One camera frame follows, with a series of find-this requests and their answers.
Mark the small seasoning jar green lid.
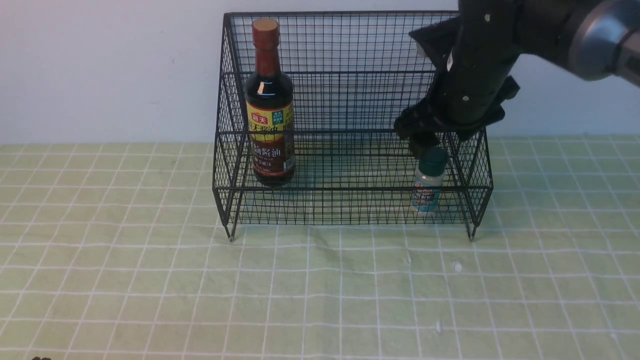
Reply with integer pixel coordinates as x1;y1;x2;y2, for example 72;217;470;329
410;146;449;215

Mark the soy sauce bottle red cap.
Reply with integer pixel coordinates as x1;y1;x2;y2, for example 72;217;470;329
244;18;296;188

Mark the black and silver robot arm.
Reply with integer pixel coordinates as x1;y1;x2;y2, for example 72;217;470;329
394;0;640;158

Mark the black wire mesh rack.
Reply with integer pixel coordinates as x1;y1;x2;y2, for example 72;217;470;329
212;10;493;241

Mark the green checkered tablecloth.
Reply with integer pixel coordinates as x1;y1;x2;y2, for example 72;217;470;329
0;136;640;360

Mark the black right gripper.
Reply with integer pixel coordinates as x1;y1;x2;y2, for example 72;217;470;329
393;0;522;160

